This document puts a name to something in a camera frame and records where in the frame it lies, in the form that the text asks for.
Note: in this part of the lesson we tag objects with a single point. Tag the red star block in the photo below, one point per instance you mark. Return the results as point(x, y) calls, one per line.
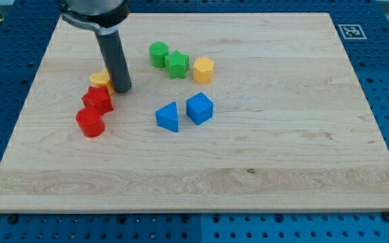
point(99, 98)

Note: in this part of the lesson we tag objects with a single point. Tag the yellow hexagon block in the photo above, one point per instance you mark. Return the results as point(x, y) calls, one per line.
point(203, 70)

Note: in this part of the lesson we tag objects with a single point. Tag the blue triangle block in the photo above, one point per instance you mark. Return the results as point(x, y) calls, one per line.
point(167, 117)

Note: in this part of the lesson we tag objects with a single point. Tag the light wooden board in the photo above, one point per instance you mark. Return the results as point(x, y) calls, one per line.
point(291, 130)

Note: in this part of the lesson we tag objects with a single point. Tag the green cylinder block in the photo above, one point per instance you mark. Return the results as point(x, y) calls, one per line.
point(158, 51)

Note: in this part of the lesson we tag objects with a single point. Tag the red cylinder block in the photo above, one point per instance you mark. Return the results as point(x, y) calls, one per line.
point(90, 121)

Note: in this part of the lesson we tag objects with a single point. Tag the white fiducial marker tag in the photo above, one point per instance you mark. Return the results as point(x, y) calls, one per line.
point(352, 32)

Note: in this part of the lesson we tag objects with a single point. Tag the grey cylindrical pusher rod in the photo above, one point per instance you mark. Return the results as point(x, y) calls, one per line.
point(113, 56)

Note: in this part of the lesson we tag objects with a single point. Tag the green star block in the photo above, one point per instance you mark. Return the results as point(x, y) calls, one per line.
point(177, 64)

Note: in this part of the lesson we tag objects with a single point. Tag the yellow heart block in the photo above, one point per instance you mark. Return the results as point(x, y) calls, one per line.
point(102, 78)

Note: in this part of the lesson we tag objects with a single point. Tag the blue cube block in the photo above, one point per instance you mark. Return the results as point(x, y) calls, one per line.
point(199, 108)

